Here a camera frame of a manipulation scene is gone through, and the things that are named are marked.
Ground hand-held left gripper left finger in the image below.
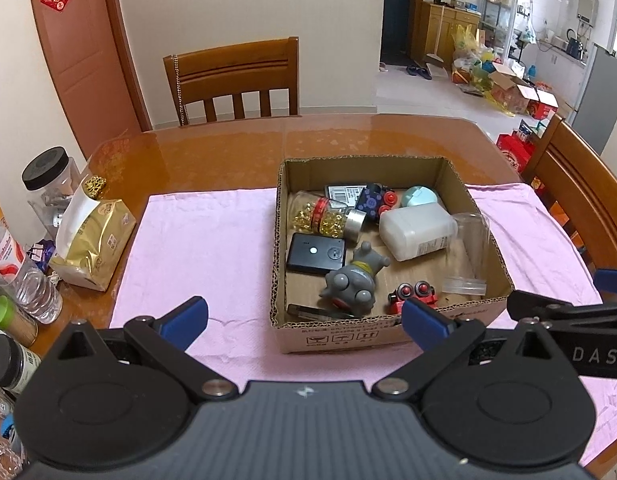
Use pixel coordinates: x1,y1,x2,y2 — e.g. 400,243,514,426
58,296,239,404

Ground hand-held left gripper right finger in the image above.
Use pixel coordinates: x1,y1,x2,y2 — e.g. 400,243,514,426
371,297,564,403

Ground red toy robot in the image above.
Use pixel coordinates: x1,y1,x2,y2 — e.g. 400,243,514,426
386,281,441,317

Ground grey toy figure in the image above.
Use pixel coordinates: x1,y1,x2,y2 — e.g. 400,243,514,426
323,241,392,317

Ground clear plastic jar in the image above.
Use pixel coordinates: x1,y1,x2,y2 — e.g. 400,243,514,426
442,212,491,296

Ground cardboard box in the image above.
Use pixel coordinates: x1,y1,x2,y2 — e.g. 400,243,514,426
268,156,514,356

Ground white translucent plastic bottle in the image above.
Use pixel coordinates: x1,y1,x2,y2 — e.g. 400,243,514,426
379,205,459,262

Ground black pen-like object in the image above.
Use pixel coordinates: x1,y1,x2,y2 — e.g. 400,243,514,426
287,303,357,320

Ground black box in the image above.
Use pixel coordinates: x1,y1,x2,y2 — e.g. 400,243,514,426
286,232,346,276

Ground black toy car red wheels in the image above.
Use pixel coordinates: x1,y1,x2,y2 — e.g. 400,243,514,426
355,183,399,222

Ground pink cloth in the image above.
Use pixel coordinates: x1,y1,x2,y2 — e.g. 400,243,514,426
109,182,617,466

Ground gold foil bag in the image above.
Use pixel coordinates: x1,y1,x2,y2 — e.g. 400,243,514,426
48,176,138,292

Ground teal round case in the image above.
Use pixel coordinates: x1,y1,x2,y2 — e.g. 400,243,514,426
401,186,438,209

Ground glass jar of gold capsules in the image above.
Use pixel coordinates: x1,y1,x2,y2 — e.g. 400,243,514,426
288,191,368,241

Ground purple wrappers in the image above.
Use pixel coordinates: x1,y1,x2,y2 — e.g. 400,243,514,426
27,239,55,272

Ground red gift boxes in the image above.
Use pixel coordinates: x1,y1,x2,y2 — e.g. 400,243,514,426
496,120,548,173

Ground plastic water bottle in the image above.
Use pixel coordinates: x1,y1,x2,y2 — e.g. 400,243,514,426
0,225,63,325

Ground green lid bottle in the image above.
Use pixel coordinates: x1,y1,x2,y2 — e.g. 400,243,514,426
0,295,39,348

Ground dark lid jar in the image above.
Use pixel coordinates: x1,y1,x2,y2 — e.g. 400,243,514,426
0,334,42,395

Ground grey refrigerator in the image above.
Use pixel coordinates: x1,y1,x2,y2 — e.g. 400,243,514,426
571,42,617,157

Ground clear jar with black lid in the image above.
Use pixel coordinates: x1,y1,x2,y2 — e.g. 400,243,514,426
22,146,86,241

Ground open cardboard carton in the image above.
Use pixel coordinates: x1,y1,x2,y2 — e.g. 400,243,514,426
489,64,560,117

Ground wooden door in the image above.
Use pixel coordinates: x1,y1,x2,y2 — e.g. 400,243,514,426
27,0,154,161

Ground white broom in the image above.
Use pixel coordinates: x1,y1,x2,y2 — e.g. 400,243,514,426
425,6,450,79

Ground yellow plastic bag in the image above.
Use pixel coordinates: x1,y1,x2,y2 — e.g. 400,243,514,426
451,24,483,85

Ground wooden cabinet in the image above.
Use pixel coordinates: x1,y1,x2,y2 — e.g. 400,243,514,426
421,1,482,68

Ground metal chain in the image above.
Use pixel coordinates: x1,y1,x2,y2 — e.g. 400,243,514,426
172,54,188,127

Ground wooden chair with chain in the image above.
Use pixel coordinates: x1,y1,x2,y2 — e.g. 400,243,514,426
163,36,300,127

